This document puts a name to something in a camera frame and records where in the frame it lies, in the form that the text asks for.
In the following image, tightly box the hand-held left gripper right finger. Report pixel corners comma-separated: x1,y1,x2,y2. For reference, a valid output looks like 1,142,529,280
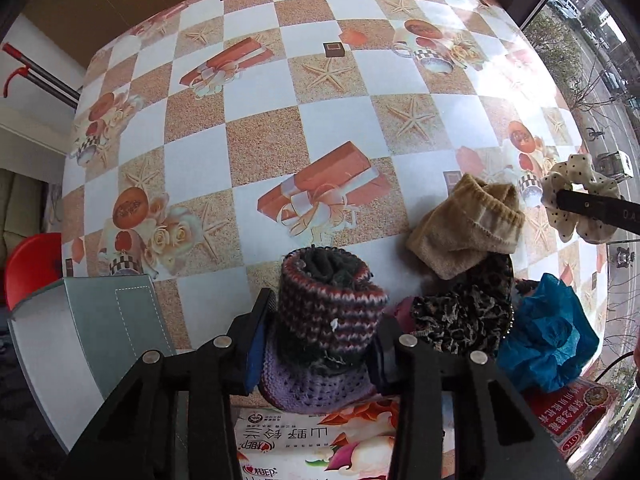
369,324,576,480

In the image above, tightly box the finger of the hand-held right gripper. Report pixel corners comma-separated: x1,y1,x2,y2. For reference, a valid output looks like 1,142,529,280
556,187,640,236

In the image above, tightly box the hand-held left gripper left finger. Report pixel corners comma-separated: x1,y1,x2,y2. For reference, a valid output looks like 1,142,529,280
60,287,276,480

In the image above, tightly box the white polka dot scrunchie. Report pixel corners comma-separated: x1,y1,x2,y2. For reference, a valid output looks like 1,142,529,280
541,154,622,246

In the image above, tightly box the purple crocheted cloth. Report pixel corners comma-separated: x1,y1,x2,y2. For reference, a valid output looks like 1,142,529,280
257,340,383,416

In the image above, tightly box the striped knitted sock roll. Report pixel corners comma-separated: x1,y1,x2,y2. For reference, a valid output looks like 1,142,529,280
276,246,390,367

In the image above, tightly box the leopard print scrunchie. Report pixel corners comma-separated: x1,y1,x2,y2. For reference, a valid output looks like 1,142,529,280
410,255,516,358

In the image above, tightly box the blue crinkled cloth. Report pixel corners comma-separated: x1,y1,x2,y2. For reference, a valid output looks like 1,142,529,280
497,272,601,393

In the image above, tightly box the grey storage box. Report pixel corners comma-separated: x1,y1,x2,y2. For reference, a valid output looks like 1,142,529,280
7,274,193,453

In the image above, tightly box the flower print tissue pack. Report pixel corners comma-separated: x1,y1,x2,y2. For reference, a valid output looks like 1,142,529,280
234,395,408,480

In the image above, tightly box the tan knitted sock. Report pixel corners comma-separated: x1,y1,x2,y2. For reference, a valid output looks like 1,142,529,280
406,173,527,281

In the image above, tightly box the red patterned carton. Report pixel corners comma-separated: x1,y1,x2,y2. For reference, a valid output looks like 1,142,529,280
520,377,618,461

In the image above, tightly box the red plastic stool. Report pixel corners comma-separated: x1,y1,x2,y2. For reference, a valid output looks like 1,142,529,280
4,232,63,311

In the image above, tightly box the checkered printed tablecloth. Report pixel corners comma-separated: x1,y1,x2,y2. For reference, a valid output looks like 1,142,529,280
60,0,608,361

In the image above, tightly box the white cabinet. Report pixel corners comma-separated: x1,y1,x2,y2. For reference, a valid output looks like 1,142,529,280
0,10,86,171

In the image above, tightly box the black cable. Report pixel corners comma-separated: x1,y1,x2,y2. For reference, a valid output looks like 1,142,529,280
595,345,640,386

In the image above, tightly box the red handled mop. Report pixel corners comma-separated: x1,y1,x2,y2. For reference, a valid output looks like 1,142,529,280
1,42,81,108

